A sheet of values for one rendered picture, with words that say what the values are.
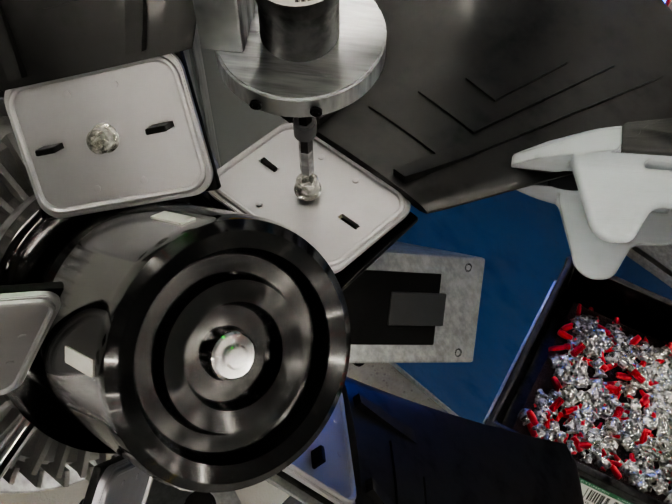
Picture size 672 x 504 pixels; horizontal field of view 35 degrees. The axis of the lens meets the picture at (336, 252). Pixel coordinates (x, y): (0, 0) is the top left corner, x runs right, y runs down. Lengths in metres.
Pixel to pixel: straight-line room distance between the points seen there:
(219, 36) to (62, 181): 0.12
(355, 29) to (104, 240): 0.14
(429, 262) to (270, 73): 0.30
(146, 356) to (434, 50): 0.25
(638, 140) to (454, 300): 0.22
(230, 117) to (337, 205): 1.34
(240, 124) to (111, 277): 1.46
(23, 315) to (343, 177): 0.18
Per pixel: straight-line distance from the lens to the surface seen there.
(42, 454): 0.61
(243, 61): 0.44
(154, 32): 0.47
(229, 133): 1.89
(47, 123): 0.51
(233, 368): 0.46
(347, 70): 0.43
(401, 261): 0.69
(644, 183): 0.55
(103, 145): 0.49
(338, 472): 0.56
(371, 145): 0.55
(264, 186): 0.54
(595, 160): 0.55
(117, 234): 0.48
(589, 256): 0.57
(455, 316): 0.73
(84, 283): 0.47
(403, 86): 0.58
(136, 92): 0.48
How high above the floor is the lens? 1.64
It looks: 59 degrees down
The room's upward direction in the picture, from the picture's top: 1 degrees counter-clockwise
